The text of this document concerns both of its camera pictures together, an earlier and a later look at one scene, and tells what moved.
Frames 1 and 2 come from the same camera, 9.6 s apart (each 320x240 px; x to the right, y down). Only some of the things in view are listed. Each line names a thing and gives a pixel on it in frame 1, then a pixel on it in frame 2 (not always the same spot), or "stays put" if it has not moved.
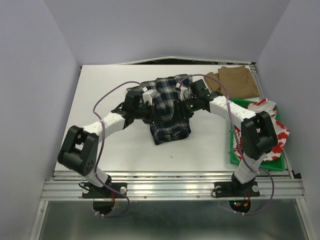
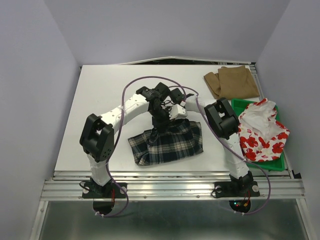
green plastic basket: (277, 164) stays put
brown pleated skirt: (237, 80) stays put
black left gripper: (152, 116) to (162, 125)
